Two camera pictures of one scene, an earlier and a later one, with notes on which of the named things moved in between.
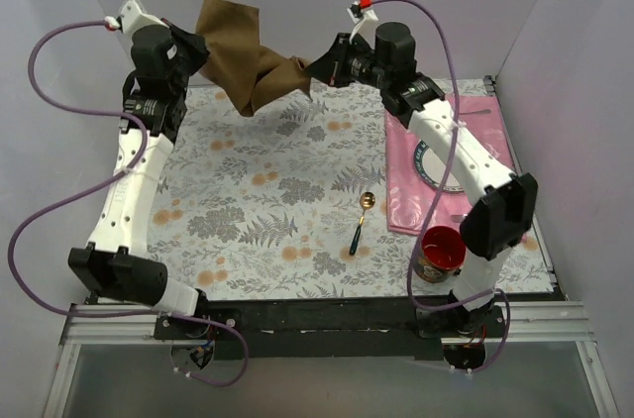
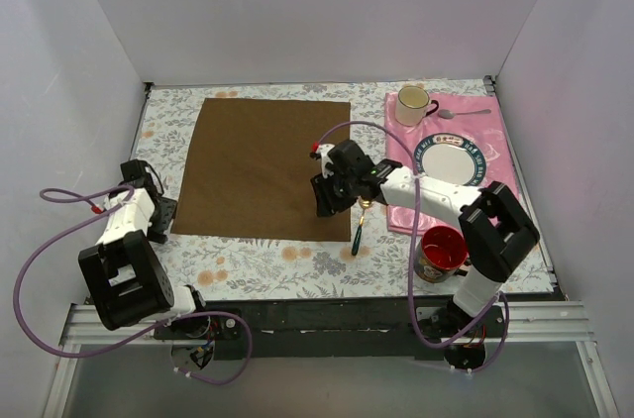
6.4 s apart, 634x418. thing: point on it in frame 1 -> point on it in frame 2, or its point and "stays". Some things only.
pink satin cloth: [412, 206] stays
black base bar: [387, 329] stays
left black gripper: [190, 45] -> [165, 212]
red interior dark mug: [441, 255] stays
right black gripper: [335, 61] -> [326, 195]
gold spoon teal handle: [367, 201] stays
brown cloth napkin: [239, 62] -> [249, 169]
